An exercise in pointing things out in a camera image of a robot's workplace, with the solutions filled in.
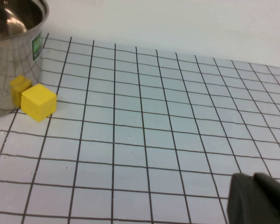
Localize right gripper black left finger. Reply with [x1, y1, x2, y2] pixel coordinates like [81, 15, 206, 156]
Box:
[227, 173, 280, 224]

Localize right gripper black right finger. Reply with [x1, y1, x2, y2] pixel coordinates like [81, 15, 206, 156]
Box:
[253, 172, 280, 221]

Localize yellow foam cube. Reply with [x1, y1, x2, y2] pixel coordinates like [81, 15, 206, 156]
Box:
[21, 83, 57, 122]

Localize stainless steel pot black handles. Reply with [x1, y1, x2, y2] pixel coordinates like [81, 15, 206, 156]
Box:
[0, 0, 49, 120]

